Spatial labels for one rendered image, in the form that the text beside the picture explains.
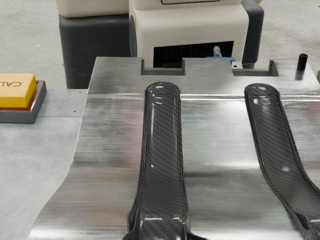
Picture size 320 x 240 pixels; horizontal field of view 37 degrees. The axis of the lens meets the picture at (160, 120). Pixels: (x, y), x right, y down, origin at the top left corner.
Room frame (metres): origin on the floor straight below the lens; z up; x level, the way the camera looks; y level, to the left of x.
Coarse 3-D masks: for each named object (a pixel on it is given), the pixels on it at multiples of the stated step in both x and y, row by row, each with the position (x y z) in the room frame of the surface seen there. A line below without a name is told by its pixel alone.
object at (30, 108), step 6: (42, 84) 0.57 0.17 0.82; (36, 90) 0.56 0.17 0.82; (36, 96) 0.54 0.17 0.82; (30, 102) 0.53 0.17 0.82; (0, 108) 0.51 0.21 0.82; (6, 108) 0.51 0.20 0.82; (12, 108) 0.51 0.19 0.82; (18, 108) 0.51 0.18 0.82; (24, 108) 0.51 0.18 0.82; (30, 108) 0.51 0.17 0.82
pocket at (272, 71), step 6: (270, 60) 0.52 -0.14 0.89; (270, 66) 0.52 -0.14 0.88; (234, 72) 0.52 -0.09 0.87; (240, 72) 0.52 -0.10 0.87; (246, 72) 0.52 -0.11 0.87; (252, 72) 0.52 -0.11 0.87; (258, 72) 0.52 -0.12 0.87; (264, 72) 0.52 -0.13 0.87; (270, 72) 0.52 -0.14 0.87; (276, 72) 0.49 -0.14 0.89
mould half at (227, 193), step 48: (96, 96) 0.44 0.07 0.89; (192, 96) 0.44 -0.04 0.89; (240, 96) 0.44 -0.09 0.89; (288, 96) 0.44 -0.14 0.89; (96, 144) 0.36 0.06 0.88; (192, 144) 0.36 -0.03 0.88; (240, 144) 0.36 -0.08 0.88; (96, 192) 0.27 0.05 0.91; (192, 192) 0.27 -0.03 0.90; (240, 192) 0.27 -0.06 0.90
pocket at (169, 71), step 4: (184, 60) 0.52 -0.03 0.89; (184, 64) 0.52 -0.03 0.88; (144, 68) 0.52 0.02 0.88; (148, 68) 0.52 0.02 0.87; (152, 68) 0.52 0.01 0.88; (156, 68) 0.52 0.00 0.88; (160, 68) 0.52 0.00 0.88; (164, 68) 0.52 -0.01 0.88; (168, 68) 0.52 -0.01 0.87; (172, 68) 0.52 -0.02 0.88; (176, 68) 0.52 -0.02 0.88; (180, 68) 0.52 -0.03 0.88; (184, 68) 0.52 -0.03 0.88; (140, 72) 0.49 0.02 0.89; (144, 72) 0.52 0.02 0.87; (148, 72) 0.52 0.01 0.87; (152, 72) 0.52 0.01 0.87; (156, 72) 0.52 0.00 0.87; (160, 72) 0.52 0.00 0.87; (164, 72) 0.52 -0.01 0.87; (168, 72) 0.52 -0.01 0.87; (172, 72) 0.52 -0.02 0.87; (176, 72) 0.52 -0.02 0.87; (180, 72) 0.52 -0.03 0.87; (184, 72) 0.52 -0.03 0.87
